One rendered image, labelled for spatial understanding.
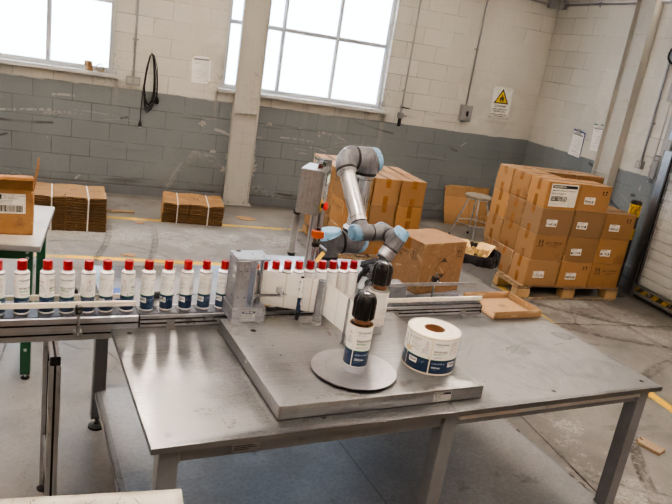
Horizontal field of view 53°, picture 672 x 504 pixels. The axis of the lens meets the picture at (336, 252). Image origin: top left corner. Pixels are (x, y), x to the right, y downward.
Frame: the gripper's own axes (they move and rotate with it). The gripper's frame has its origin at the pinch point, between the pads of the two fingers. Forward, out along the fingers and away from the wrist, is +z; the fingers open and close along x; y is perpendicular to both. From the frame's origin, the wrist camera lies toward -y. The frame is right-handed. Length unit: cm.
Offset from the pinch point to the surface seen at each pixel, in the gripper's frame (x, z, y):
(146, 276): -86, 39, 2
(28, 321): -114, 73, 6
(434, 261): 40, -33, -16
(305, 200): -47, -20, -2
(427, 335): -9, -5, 65
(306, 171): -54, -30, -3
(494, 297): 84, -37, -12
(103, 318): -92, 60, 6
